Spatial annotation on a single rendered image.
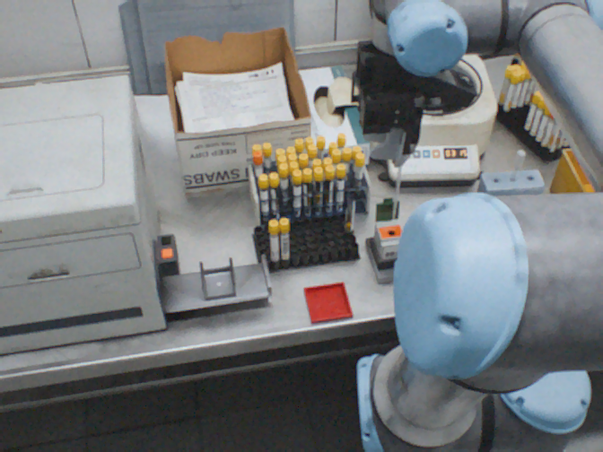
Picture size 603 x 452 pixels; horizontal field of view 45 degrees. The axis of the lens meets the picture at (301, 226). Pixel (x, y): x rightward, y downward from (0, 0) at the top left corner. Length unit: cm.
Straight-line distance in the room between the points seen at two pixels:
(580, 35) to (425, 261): 34
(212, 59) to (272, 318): 59
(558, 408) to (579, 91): 36
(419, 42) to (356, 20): 86
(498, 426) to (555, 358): 40
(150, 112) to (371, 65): 72
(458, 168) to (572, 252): 94
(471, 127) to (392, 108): 43
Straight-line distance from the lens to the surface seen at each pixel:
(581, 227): 47
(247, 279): 118
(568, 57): 71
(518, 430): 88
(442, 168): 138
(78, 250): 103
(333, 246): 125
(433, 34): 76
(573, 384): 89
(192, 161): 132
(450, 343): 45
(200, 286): 118
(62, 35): 157
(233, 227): 131
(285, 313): 119
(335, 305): 120
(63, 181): 101
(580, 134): 64
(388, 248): 120
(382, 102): 96
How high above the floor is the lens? 185
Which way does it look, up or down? 49 degrees down
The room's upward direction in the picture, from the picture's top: straight up
